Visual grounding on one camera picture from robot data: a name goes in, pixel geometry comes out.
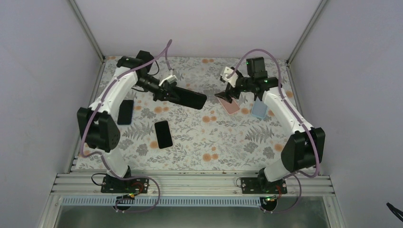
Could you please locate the floral patterned mat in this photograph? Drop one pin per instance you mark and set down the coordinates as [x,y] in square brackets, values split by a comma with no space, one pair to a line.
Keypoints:
[206,139]

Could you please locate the blue smartphone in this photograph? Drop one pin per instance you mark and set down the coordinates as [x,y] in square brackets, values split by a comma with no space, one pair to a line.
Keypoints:
[125,113]

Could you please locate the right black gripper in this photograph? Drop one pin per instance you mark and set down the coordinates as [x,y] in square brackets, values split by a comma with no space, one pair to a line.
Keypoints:
[225,96]

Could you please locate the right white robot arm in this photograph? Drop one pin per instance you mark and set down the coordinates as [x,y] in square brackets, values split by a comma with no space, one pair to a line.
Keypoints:
[304,148]

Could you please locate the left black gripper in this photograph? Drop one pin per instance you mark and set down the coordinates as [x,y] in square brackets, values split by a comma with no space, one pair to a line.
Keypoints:
[166,88]

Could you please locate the black object at corner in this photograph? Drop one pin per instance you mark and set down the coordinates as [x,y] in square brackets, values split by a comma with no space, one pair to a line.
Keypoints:
[397,212]

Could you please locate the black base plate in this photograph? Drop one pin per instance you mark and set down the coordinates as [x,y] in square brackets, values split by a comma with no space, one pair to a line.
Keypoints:
[114,185]
[253,185]

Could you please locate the pink phone case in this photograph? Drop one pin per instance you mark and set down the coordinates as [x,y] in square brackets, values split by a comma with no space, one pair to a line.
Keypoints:
[230,108]

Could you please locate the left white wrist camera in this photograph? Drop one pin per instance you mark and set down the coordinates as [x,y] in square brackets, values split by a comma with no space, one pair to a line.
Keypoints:
[169,79]

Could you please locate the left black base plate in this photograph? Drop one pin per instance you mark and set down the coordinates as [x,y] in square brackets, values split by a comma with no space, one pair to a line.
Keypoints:
[114,185]

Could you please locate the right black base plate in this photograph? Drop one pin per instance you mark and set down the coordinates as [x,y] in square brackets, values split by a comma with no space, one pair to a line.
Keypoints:
[253,185]

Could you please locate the black phone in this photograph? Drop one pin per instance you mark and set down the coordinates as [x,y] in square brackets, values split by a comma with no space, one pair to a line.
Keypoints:
[189,98]

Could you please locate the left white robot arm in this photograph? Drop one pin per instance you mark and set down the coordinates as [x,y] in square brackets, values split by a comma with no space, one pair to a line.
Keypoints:
[98,128]

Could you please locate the light blue phone case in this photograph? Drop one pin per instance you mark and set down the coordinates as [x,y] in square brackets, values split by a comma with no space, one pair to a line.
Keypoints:
[259,109]

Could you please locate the perforated cable duct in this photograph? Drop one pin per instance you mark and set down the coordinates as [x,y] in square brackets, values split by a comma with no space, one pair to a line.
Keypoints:
[167,201]

